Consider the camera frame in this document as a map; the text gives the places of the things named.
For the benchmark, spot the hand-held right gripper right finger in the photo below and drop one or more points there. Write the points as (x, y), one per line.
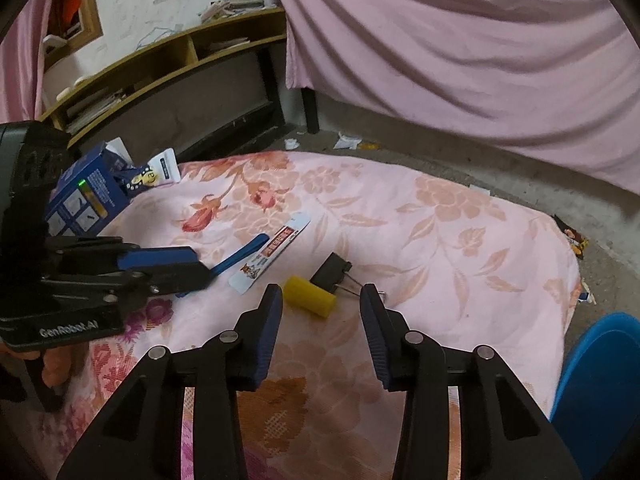
(372, 330)

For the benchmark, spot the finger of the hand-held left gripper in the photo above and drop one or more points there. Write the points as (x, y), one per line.
(180, 277)
(160, 257)

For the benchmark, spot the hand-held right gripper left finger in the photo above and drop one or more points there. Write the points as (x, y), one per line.
(267, 330)

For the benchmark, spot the yellow plastic cap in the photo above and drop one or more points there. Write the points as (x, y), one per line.
(307, 296)

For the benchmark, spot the blue plastic stick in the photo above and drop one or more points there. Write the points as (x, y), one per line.
(240, 252)

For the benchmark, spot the black binder clip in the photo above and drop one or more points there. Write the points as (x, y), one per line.
(330, 270)

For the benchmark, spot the blue cardboard box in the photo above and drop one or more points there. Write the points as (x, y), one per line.
(95, 195)

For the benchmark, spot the person's left hand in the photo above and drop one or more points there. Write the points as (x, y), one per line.
(57, 367)

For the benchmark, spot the white toothpaste tube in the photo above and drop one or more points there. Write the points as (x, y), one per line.
(272, 250)

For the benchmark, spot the blue yellow cartoon packet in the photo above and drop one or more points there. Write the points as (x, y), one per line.
(142, 177)

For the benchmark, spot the white plastic packet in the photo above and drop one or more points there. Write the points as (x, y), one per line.
(167, 162)

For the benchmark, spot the pink floral blanket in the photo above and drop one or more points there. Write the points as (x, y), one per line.
(400, 220)

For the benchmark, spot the dark furniture panel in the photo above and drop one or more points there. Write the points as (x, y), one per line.
(200, 105)

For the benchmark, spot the row of leaning books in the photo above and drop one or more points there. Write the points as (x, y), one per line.
(95, 110)

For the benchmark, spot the white paper scrap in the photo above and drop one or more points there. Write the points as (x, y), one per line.
(347, 141)

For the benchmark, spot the wooden shelf unit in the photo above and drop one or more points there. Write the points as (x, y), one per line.
(165, 60)

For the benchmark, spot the pink hanging cloth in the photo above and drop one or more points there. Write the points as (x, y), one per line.
(20, 60)

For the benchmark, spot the dark snack wrapper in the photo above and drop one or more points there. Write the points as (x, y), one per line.
(572, 237)

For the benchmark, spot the books in shelf cubby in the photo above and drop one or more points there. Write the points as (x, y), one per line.
(227, 45)

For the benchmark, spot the blue plastic chair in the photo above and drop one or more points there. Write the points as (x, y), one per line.
(600, 385)

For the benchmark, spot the stack of papers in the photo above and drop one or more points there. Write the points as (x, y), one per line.
(240, 5)

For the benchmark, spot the pink draped curtain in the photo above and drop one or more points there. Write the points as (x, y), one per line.
(450, 35)

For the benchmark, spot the wooden frame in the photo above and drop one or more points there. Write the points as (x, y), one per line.
(92, 20)

